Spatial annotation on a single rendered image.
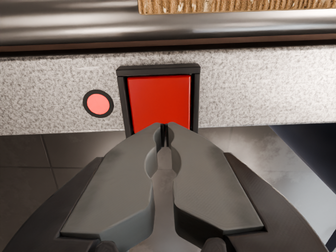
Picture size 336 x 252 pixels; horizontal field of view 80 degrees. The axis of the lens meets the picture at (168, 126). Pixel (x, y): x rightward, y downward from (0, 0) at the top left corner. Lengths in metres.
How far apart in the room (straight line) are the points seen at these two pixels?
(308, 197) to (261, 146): 0.68
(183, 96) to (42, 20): 0.14
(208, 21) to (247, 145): 1.29
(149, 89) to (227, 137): 1.19
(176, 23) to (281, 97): 0.13
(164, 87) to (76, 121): 0.11
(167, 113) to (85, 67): 0.09
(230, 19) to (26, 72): 0.19
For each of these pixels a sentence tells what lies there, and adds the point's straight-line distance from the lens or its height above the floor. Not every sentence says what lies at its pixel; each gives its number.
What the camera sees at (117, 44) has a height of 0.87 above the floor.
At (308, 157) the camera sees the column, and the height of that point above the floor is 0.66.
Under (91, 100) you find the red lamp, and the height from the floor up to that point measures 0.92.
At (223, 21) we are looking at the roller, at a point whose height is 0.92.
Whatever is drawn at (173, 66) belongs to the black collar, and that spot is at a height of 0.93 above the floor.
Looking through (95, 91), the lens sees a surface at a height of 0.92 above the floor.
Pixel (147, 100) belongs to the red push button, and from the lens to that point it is 0.20.
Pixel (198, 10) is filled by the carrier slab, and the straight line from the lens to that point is 0.18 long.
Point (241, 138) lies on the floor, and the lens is 1.40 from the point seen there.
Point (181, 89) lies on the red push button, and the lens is 0.19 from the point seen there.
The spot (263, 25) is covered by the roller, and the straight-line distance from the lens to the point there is 0.21.
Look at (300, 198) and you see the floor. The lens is 1.98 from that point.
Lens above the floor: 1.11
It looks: 62 degrees down
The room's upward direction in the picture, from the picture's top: 178 degrees clockwise
